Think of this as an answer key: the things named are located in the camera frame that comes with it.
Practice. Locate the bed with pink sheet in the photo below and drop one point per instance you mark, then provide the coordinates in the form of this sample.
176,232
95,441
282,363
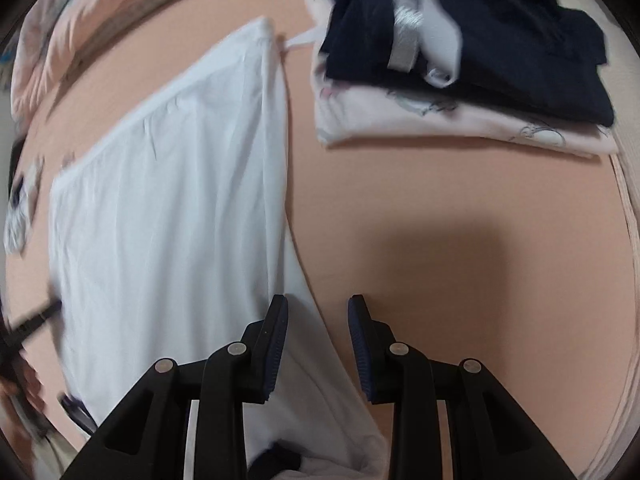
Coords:
475,260

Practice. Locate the crumpled light blue garment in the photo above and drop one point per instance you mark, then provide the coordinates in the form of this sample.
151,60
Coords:
25,210

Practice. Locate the light blue shirt navy trim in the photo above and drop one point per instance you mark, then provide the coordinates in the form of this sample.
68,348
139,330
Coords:
175,210

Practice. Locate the person's left hand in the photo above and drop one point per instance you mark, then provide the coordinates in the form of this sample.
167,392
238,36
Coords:
25,390

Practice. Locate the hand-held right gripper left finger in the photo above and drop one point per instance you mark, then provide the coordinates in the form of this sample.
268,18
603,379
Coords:
275,355

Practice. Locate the pink folded quilt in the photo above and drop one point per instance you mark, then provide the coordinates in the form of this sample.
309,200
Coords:
75,20

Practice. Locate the folded pale pink garment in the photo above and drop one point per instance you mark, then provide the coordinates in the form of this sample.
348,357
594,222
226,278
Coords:
400,125

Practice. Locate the folded navy garment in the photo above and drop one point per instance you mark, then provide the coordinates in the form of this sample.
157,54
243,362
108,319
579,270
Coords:
525,35

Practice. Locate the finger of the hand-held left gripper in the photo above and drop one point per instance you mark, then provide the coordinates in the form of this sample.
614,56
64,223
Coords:
77,412
37,317

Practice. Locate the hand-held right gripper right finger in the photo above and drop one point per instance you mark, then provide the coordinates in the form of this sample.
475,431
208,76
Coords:
361,355

